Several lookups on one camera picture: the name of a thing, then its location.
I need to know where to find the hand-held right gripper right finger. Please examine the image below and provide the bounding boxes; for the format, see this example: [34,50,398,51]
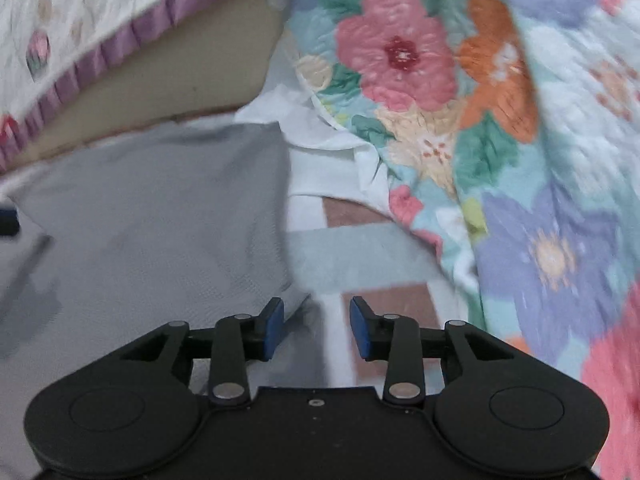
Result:
[349,296,516,403]

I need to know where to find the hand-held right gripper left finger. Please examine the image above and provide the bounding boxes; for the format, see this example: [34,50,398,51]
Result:
[120,296,286,406]

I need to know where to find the grey garment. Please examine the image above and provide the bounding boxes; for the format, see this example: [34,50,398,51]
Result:
[0,120,313,441]

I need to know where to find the white crumpled cloth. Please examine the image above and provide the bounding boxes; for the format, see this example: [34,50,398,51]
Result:
[234,85,391,201]

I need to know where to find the beige bed base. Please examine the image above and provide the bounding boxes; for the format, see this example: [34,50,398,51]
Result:
[10,0,291,171]

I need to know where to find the white bear print quilt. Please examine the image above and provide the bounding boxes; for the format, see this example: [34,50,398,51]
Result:
[0,0,301,173]

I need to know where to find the floral quilt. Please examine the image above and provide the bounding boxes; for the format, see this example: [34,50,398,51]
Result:
[285,0,640,480]

